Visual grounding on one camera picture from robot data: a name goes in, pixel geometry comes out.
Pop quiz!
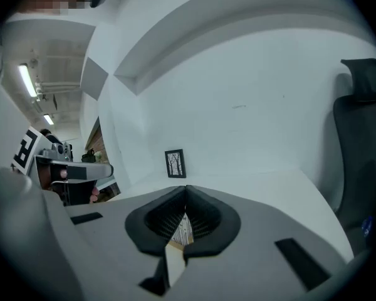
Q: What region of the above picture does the tree print card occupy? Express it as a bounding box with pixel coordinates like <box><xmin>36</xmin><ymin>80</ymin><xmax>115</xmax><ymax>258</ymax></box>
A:
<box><xmin>167</xmin><ymin>152</ymin><xmax>184</xmax><ymax>176</ymax></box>

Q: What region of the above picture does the person's left hand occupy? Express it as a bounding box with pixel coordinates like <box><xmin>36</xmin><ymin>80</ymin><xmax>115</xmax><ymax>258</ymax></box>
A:
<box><xmin>58</xmin><ymin>169</ymin><xmax>100</xmax><ymax>204</ymax></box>

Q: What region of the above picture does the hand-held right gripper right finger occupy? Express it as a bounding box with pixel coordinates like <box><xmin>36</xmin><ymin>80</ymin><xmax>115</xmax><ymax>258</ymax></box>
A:
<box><xmin>167</xmin><ymin>184</ymin><xmax>355</xmax><ymax>301</ymax></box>

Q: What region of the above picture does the black frame card holder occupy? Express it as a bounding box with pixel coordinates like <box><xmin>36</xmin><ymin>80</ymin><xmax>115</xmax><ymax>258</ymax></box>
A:
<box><xmin>164</xmin><ymin>149</ymin><xmax>187</xmax><ymax>179</ymax></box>

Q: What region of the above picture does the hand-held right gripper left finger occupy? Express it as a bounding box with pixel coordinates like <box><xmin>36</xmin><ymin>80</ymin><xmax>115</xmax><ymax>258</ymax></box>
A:
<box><xmin>65</xmin><ymin>185</ymin><xmax>187</xmax><ymax>301</ymax></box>

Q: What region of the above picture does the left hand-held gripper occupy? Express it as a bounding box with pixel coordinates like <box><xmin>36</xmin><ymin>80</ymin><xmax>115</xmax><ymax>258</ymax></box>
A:
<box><xmin>10</xmin><ymin>125</ymin><xmax>115</xmax><ymax>207</ymax></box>

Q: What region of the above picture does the black office chair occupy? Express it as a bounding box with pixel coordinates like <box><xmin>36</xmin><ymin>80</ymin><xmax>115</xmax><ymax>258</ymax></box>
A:
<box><xmin>332</xmin><ymin>58</ymin><xmax>376</xmax><ymax>258</ymax></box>

